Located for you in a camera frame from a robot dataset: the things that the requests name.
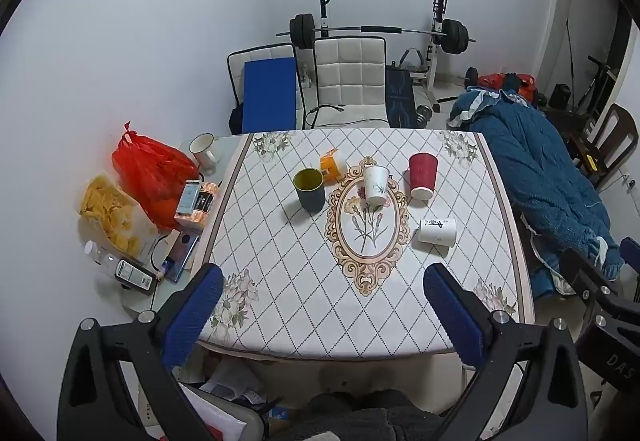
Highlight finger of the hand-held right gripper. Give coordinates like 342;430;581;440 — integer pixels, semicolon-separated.
559;247;640;324
619;236;640;304

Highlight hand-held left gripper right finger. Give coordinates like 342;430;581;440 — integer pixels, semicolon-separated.
423;263;589;441

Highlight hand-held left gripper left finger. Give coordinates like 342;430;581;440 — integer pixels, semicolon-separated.
57;263;224;441

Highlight white cup with black print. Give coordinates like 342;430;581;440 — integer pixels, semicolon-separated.
418;217;457;247

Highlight red ribbed paper cup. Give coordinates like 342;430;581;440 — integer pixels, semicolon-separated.
408;153;440;202

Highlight white floral paper cup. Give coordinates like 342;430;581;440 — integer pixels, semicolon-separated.
363;164;391;206

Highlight dark green cup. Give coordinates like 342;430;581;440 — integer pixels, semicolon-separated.
293;168;326;212

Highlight blue smartphone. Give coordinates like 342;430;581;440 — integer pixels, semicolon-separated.
162;231;201;284

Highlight dark bottle with white label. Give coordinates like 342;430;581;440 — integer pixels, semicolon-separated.
114;258;157;297

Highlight pink orange box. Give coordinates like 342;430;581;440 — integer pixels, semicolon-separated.
174;181;221;234

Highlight floral diamond pattern tablecloth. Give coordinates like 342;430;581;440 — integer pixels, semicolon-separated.
197;128;536;362

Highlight blue quilted blanket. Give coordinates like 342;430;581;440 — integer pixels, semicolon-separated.
447;88;626;297

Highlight clear plastic bottle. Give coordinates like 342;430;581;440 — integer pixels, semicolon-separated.
84;240;118;278

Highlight dark small box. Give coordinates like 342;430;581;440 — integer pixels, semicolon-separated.
194;185;220;214

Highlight white smartphone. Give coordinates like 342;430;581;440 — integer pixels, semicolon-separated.
176;180;201;216

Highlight bag of yellow chips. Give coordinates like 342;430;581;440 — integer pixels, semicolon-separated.
79;173;161;259

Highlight dark wooden chair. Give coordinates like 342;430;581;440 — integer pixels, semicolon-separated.
567;103;640;192

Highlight person's dark trousers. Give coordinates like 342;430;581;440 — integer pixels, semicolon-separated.
272;388;446;441

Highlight red plastic bag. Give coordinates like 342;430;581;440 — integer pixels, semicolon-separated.
111;122;201;229

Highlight white mug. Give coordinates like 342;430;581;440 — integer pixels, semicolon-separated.
189;133;221;172

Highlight black speaker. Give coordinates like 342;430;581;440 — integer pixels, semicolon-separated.
550;83;572;109

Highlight black scooter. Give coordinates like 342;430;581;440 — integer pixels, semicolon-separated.
575;55;613;114

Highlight orange carton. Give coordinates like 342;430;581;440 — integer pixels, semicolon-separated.
319;147;348;184

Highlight grey dumbbell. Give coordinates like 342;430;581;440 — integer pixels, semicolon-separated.
415;103;441;126

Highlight dark patterned bench pad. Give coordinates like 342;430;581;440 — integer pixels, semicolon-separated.
385;65;418;129

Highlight blue cushion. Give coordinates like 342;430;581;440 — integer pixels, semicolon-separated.
241;57;299;134

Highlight white quilted chair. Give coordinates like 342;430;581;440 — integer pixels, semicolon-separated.
312;36;391;129
227;43;306;134

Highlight white door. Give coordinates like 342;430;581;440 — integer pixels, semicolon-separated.
537;0;621;92

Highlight white weight bench rack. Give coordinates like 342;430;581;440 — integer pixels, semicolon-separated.
315;0;453;114

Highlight black barbell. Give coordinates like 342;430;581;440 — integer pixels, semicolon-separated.
289;13;477;56

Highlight black charging cable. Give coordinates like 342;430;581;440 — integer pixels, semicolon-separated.
149;232;175;283

